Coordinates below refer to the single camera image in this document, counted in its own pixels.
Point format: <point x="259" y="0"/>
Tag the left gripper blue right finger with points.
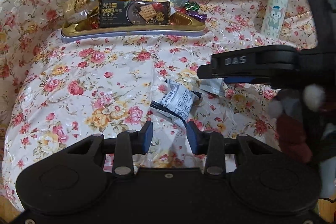
<point x="211" y="144"/>

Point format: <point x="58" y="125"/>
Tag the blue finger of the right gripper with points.
<point x="206" y="72"/>
<point x="242" y="80"/>

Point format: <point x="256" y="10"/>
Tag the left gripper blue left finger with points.
<point x="131" y="143"/>

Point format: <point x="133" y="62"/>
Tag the gold tray full of snacks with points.
<point x="89" y="19"/>

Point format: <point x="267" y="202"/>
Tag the white grey small snack packet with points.
<point x="213" y="86"/>

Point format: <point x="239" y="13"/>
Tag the red white plush sleeve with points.
<point x="286" y="108"/>

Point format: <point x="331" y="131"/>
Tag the cat print thermos bottle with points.
<point x="273" y="18"/>

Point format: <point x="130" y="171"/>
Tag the white grey text snack packet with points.
<point x="177" y="102"/>

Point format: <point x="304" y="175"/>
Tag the floral sofa cover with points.
<point x="54" y="94"/>

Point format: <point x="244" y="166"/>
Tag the black cracker packet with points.
<point x="118" y="13"/>

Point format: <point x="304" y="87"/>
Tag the gold mooncake packet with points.
<point x="71" y="8"/>

